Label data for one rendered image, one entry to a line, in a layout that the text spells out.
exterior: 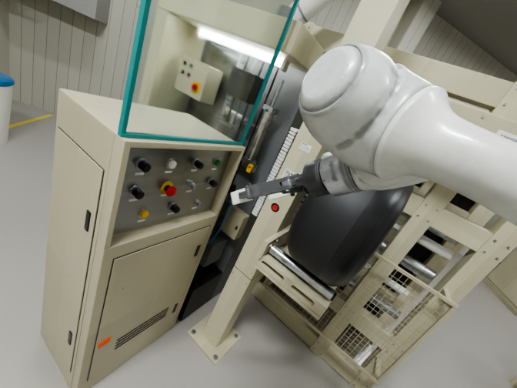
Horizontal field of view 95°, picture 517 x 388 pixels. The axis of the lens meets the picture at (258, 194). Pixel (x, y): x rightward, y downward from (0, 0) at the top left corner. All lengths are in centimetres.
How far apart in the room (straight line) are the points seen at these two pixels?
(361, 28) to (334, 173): 76
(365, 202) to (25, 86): 481
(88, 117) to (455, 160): 85
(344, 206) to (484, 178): 63
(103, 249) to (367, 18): 120
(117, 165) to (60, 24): 403
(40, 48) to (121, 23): 115
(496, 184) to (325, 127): 14
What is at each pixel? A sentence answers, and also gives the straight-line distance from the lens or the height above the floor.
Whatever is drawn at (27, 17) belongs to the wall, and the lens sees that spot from 488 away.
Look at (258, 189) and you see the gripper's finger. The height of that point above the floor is 134.
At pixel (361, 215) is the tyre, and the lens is 86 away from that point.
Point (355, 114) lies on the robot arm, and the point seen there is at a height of 153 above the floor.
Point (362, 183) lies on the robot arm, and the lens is 44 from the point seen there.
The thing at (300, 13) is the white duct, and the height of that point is 194.
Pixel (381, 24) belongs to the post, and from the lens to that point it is 112.
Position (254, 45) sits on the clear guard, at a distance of 97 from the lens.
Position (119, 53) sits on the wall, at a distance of 444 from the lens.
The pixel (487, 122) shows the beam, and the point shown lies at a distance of 130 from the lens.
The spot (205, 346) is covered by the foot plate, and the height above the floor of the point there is 1.
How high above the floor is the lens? 151
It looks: 22 degrees down
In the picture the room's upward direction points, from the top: 25 degrees clockwise
